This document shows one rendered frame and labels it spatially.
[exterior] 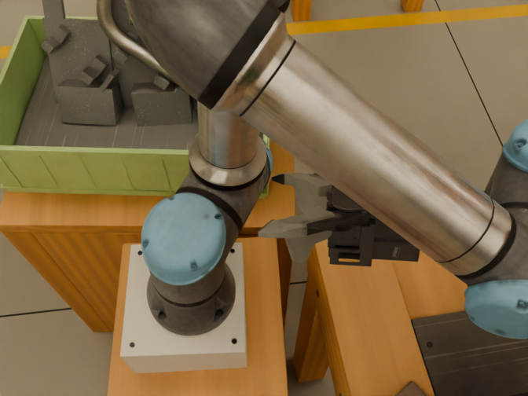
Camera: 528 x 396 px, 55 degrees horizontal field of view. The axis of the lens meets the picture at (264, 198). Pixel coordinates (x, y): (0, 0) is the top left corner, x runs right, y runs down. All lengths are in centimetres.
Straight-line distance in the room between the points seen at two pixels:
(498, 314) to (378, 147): 19
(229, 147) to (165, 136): 57
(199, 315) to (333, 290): 27
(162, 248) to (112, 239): 56
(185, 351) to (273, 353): 18
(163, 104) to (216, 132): 58
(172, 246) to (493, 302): 41
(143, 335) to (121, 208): 41
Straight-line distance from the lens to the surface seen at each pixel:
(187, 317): 84
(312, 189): 68
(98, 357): 194
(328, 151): 41
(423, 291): 103
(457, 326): 101
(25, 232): 131
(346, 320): 96
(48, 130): 133
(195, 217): 71
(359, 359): 94
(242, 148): 69
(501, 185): 57
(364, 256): 65
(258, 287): 102
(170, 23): 39
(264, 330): 99
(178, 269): 70
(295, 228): 58
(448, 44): 288
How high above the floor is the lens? 180
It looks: 58 degrees down
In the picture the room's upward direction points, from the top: straight up
